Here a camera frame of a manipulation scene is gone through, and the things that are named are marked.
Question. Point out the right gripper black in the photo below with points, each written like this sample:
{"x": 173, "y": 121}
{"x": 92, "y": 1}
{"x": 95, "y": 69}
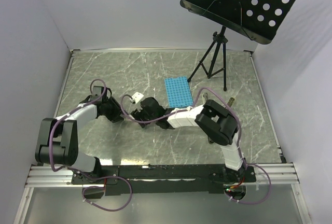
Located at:
{"x": 138, "y": 114}

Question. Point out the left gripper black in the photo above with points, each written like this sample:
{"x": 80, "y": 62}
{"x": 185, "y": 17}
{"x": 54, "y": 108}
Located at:
{"x": 115, "y": 116}

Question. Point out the black beige stapler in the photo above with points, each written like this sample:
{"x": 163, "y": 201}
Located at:
{"x": 205, "y": 97}

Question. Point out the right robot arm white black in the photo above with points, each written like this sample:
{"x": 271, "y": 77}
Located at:
{"x": 216, "y": 121}

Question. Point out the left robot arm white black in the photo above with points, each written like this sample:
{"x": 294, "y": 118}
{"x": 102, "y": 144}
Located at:
{"x": 57, "y": 142}

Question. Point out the blue studded building plate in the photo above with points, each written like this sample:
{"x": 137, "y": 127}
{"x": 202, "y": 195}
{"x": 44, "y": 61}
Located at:
{"x": 178, "y": 92}

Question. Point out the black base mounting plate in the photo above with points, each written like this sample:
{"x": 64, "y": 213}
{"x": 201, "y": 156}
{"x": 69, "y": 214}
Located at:
{"x": 211, "y": 178}

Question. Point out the black perforated music stand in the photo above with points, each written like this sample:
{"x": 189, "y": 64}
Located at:
{"x": 258, "y": 20}

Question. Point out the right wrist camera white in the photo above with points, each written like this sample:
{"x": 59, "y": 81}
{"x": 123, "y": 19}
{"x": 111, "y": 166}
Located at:
{"x": 136, "y": 98}

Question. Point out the aluminium frame rail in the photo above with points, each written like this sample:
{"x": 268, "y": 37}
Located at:
{"x": 275, "y": 197}

